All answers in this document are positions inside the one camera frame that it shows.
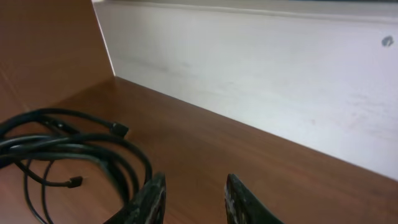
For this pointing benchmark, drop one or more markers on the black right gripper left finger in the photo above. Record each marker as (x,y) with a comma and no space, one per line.
(147,206)

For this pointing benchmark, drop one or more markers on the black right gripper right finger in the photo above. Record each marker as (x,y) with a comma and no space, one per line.
(243,207)

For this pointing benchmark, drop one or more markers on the brown wooden side partition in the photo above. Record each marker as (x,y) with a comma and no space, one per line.
(50,50)

